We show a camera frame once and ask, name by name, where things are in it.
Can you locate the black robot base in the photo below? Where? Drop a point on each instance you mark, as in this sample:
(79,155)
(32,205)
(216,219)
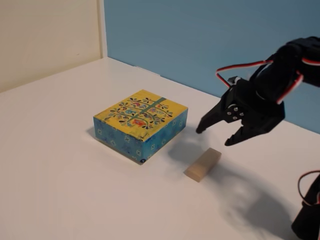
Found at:
(308,220)

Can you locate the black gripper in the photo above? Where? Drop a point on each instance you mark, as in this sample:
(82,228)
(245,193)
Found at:
(252,110)

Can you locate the yellow and blue floral box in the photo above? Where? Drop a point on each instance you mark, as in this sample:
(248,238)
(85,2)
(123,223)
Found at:
(140,112)

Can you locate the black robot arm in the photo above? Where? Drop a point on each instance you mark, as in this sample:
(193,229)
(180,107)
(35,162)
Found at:
(282,70)

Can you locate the wooden Jenga block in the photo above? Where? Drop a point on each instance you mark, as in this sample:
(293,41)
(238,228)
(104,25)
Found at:
(202,165)

